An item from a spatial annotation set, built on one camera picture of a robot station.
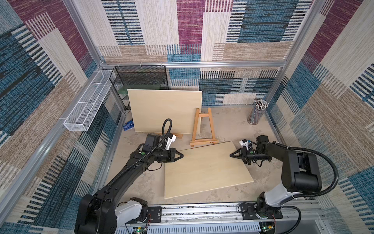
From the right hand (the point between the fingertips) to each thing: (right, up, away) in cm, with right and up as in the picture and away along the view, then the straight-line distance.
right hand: (233, 159), depth 87 cm
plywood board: (-17, -3, -7) cm, 19 cm away
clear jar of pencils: (+20, +28, +13) cm, 37 cm away
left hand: (-29, +4, -10) cm, 31 cm away
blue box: (-69, +19, +19) cm, 74 cm away
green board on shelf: (-71, +43, +15) cm, 85 cm away
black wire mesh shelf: (-70, +52, +15) cm, 89 cm away
